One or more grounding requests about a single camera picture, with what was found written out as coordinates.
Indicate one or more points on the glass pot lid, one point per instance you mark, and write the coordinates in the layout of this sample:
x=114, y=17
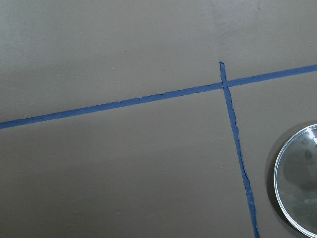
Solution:
x=295, y=180

